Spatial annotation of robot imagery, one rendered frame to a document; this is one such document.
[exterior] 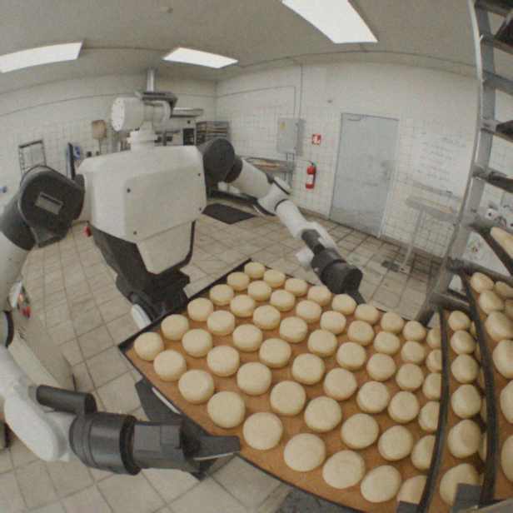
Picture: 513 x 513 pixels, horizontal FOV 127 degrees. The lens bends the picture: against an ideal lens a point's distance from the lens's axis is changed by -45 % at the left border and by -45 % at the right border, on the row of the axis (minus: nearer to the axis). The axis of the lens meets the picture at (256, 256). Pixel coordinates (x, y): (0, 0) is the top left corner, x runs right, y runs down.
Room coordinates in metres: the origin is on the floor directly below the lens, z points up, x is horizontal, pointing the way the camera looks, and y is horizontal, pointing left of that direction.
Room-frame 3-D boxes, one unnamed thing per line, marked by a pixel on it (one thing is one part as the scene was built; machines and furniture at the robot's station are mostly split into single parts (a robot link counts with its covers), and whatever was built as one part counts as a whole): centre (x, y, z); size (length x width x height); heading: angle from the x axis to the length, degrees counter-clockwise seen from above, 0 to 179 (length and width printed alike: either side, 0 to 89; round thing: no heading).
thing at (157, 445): (0.06, 0.13, 1.07); 0.12 x 0.10 x 0.13; 102
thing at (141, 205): (0.49, 0.30, 1.24); 0.34 x 0.30 x 0.36; 147
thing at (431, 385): (0.13, -0.31, 1.08); 0.05 x 0.05 x 0.02
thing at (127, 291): (0.51, 0.33, 0.97); 0.28 x 0.13 x 0.18; 57
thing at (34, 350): (0.25, 1.45, 0.45); 0.70 x 0.34 x 0.90; 130
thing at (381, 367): (0.19, -0.22, 1.08); 0.05 x 0.05 x 0.02
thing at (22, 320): (0.48, 1.17, 0.77); 0.24 x 0.04 x 0.14; 40
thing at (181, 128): (4.40, 2.11, 1.01); 1.56 x 1.20 x 2.01; 138
